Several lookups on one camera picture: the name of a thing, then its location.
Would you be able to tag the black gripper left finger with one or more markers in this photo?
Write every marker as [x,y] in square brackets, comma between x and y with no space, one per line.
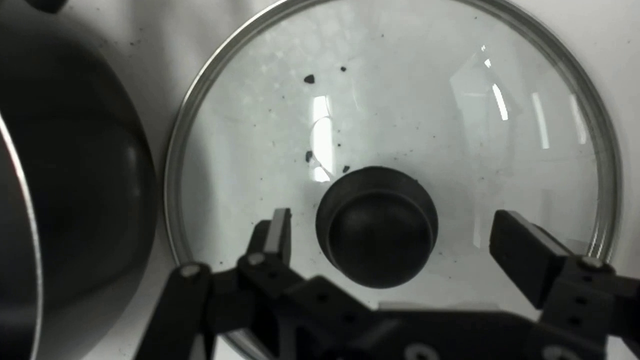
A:
[266,281]

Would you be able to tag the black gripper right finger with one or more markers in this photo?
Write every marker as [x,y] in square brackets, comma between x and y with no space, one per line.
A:
[553,267]

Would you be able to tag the glass lid with black knob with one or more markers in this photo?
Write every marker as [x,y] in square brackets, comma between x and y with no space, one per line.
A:
[400,121]

